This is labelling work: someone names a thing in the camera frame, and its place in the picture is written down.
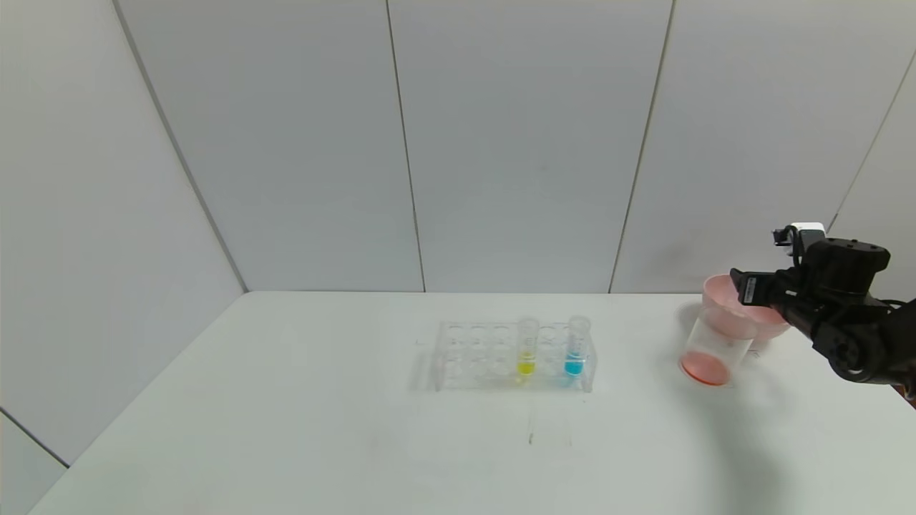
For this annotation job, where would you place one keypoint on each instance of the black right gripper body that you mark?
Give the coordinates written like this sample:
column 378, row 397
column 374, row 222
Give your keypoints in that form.
column 752, row 289

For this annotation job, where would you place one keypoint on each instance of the test tube with yellow pigment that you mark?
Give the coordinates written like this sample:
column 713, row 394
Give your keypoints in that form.
column 526, row 366

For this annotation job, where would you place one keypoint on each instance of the clear plastic beaker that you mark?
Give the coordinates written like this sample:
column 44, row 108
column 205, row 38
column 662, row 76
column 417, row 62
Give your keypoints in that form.
column 708, row 365

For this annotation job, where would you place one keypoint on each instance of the test tube with blue pigment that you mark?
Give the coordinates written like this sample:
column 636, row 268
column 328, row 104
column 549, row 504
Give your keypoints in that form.
column 573, row 366

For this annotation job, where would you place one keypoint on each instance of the clear plastic test tube rack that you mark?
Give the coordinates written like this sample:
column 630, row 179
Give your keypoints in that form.
column 486, row 365

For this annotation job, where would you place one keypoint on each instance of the pink plastic bowl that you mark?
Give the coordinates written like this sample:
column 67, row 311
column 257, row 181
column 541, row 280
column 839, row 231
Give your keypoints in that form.
column 719, row 297

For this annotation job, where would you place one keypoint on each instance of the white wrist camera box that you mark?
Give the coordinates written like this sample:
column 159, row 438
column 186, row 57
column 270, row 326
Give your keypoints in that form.
column 810, row 229

